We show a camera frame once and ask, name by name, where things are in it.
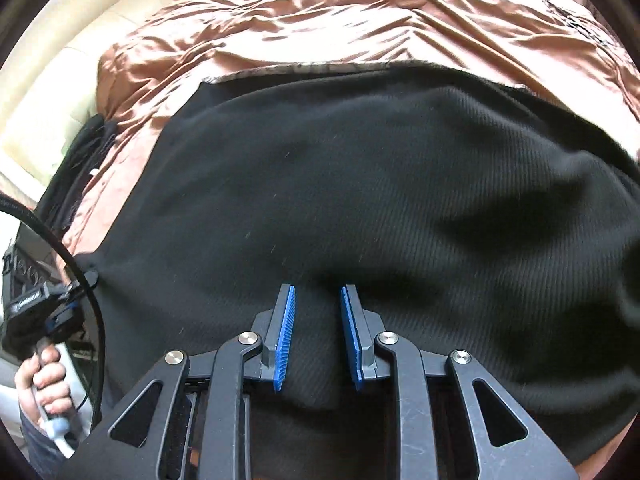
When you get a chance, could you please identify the person left hand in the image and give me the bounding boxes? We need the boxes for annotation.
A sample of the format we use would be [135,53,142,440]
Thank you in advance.
[14,344,73,428]

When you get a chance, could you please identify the folded black clothes stack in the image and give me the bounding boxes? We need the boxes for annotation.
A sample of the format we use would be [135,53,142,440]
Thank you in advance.
[35,114,117,238]

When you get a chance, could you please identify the cream padded headboard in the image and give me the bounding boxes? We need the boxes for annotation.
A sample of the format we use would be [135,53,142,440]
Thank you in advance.
[1,0,172,202]

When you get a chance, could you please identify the black pants with print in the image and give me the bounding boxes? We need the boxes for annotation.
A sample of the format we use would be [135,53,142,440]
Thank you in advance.
[78,67,639,479]

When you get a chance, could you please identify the black cable left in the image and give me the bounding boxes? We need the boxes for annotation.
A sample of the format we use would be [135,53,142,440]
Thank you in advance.
[0,192,106,430]

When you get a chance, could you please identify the brown bed blanket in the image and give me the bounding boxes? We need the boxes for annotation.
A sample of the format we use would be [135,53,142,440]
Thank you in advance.
[63,0,639,254]

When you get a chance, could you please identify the person left forearm sleeve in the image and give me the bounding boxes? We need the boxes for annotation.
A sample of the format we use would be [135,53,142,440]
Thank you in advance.
[20,410,66,480]

